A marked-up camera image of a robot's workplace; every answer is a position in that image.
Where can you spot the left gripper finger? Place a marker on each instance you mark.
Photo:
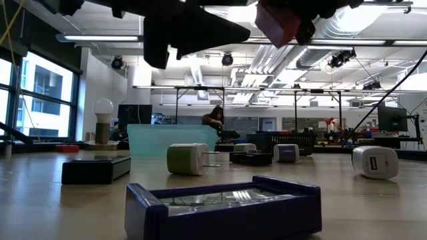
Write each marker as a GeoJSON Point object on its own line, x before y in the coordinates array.
{"type": "Point", "coordinates": [207, 33]}

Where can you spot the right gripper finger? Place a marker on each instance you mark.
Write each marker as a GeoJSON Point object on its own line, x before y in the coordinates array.
{"type": "Point", "coordinates": [305, 33]}

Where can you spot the red cube charger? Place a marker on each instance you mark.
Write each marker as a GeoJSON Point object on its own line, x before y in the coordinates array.
{"type": "Point", "coordinates": [277, 25]}

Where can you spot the red rectangular block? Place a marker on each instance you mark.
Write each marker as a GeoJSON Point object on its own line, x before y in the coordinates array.
{"type": "Point", "coordinates": [66, 148]}

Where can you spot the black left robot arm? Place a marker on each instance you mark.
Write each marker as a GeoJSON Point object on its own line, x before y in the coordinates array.
{"type": "Point", "coordinates": [66, 5]}

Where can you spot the black monitor on arm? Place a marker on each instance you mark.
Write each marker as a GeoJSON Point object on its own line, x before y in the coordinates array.
{"type": "Point", "coordinates": [392, 118]}

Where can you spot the round black ceiling spotlight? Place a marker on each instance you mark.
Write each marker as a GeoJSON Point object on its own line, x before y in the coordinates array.
{"type": "Point", "coordinates": [227, 60]}
{"type": "Point", "coordinates": [117, 63]}

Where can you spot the long ceiling light bar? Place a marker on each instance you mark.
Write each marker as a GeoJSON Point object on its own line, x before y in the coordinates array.
{"type": "Point", "coordinates": [100, 38]}

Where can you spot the black computer monitor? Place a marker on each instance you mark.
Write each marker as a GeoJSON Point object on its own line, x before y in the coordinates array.
{"type": "Point", "coordinates": [135, 115]}

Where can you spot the person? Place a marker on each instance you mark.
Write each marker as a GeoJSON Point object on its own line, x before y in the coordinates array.
{"type": "Point", "coordinates": [213, 120]}

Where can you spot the white light bulb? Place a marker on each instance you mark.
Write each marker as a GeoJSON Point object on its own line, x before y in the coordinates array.
{"type": "Point", "coordinates": [102, 108]}

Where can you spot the small red machine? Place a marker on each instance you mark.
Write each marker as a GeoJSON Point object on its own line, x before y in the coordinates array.
{"type": "Point", "coordinates": [330, 121]}

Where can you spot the green translucent plastic tray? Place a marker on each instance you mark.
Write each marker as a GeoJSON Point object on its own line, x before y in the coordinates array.
{"type": "Point", "coordinates": [150, 140]}

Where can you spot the black mesh basket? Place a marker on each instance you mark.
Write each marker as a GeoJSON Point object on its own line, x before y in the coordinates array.
{"type": "Point", "coordinates": [307, 141]}

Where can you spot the large glass window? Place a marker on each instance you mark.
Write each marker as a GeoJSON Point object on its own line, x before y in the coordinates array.
{"type": "Point", "coordinates": [46, 83]}

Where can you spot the green white cube charger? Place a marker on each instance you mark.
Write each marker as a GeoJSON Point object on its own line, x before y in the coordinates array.
{"type": "Point", "coordinates": [185, 160]}
{"type": "Point", "coordinates": [244, 147]}

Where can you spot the purple white cube charger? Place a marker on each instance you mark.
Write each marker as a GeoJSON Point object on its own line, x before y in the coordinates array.
{"type": "Point", "coordinates": [286, 153]}

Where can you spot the black display meter module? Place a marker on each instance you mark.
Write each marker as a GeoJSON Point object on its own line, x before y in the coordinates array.
{"type": "Point", "coordinates": [250, 159]}

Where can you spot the dark violet display module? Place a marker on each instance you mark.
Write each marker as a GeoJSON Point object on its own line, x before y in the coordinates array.
{"type": "Point", "coordinates": [233, 220]}

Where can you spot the black ceiling camera cluster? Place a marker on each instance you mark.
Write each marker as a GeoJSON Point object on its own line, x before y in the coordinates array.
{"type": "Point", "coordinates": [340, 59]}

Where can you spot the black metal rig frame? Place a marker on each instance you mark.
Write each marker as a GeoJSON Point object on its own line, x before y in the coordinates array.
{"type": "Point", "coordinates": [200, 88]}

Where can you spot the small white post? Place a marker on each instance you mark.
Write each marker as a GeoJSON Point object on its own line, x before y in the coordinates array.
{"type": "Point", "coordinates": [7, 151]}

